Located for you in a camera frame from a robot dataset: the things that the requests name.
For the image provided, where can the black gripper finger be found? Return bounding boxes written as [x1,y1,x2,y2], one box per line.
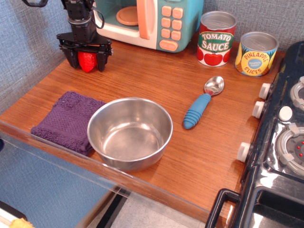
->
[96,51,107,72]
[63,49,79,68]

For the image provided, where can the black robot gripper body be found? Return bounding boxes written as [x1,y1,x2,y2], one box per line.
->
[57,17,112,55]

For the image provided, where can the red plastic strawberry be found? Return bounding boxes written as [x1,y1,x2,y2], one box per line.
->
[78,52,97,73]

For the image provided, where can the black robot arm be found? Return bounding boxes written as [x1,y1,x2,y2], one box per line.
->
[57,0,113,73]

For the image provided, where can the teal toy microwave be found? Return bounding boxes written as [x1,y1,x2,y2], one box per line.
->
[94,0,204,53]

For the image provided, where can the purple folded cloth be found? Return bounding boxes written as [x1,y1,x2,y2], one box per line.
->
[31,91,105,156]

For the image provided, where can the stainless steel bowl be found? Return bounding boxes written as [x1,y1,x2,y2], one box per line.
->
[87,97,173,171]

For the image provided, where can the tomato sauce can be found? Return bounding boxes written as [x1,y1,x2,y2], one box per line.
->
[197,11,237,67]

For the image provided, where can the clear acrylic barrier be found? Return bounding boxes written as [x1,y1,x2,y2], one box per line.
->
[0,122,209,228]

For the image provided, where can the pineapple slices can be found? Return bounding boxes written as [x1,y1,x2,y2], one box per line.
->
[235,31,279,77]

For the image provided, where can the white stove knob middle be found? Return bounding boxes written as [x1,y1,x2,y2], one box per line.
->
[252,101,265,119]

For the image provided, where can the white stove knob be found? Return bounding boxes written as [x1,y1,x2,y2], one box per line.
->
[252,101,265,119]
[259,83,271,100]
[237,142,251,163]

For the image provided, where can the white stove knob top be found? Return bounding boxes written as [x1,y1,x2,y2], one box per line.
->
[259,83,271,100]

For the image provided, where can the white stove knob bottom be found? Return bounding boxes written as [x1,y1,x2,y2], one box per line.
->
[237,142,251,163]

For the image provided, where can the black toy stove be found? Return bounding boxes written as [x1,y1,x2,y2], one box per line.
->
[204,40,304,228]

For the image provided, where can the blue handled metal spoon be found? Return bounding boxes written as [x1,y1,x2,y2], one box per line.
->
[183,76,225,129]

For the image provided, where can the black oven door handle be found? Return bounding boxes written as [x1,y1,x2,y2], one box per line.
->
[205,188,241,228]

